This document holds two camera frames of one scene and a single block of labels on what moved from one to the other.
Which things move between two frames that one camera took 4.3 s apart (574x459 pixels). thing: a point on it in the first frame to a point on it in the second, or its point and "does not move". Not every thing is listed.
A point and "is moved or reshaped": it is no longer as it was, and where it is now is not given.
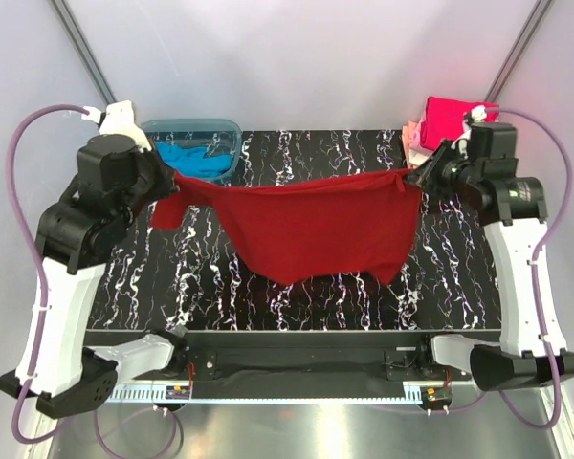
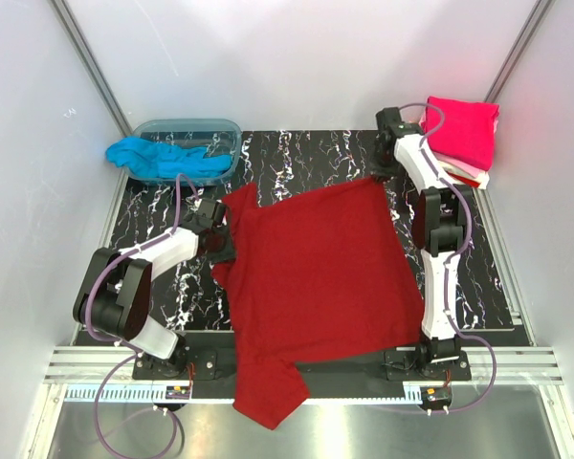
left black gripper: x=165 y=185 to x=229 y=253
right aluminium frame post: x=534 y=19 does not move
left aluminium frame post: x=77 y=36 does not move
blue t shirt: x=190 y=160 does not move
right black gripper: x=425 y=177 to x=385 y=174
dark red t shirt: x=303 y=229 is moved or reshaped
